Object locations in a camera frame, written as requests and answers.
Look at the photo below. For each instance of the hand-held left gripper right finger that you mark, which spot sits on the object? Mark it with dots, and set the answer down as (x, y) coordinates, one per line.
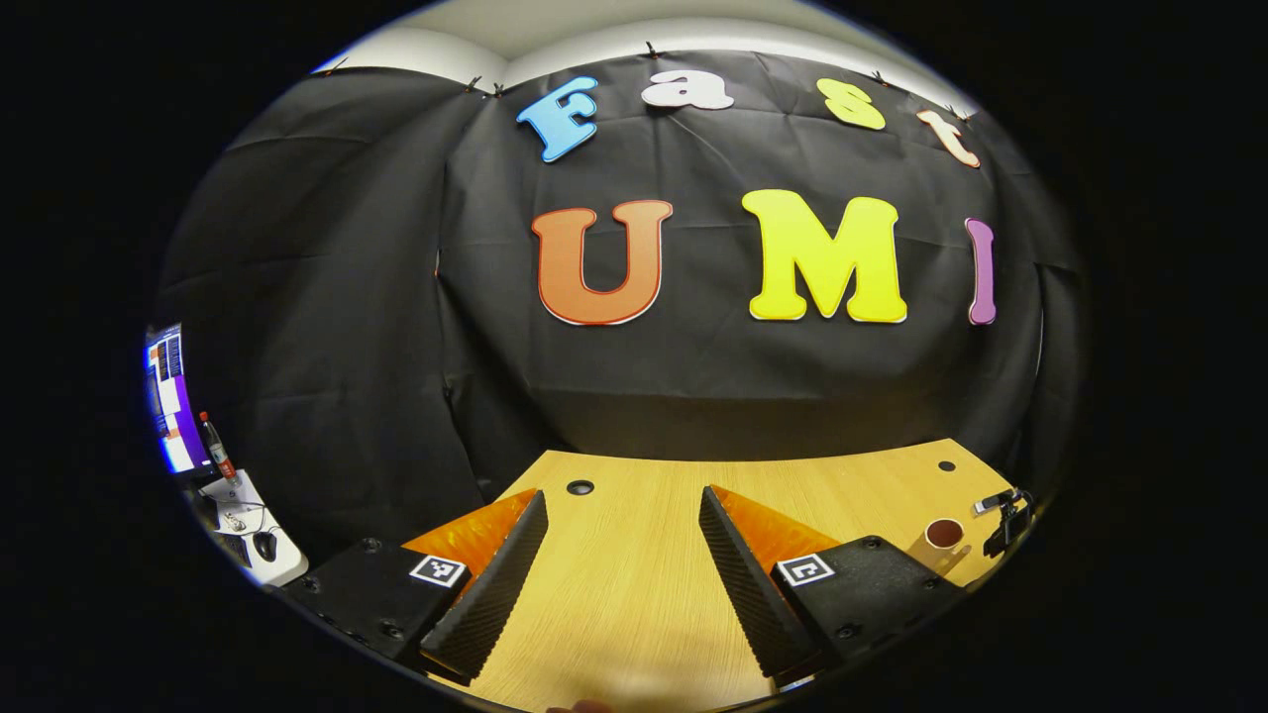
(753, 594)

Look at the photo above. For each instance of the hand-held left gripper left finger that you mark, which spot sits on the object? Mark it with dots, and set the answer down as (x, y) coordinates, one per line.
(495, 584)

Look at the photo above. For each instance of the wooden desktop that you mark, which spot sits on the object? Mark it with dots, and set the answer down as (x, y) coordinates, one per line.
(624, 594)

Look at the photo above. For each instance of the white side table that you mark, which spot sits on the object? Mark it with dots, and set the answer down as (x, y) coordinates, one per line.
(282, 569)

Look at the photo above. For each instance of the black computer mouse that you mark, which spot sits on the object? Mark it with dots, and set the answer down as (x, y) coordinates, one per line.
(265, 546)

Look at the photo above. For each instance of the red bottle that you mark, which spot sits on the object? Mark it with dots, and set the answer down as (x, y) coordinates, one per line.
(218, 454)

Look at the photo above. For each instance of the computer monitor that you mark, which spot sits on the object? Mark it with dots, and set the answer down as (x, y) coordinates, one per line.
(173, 406)

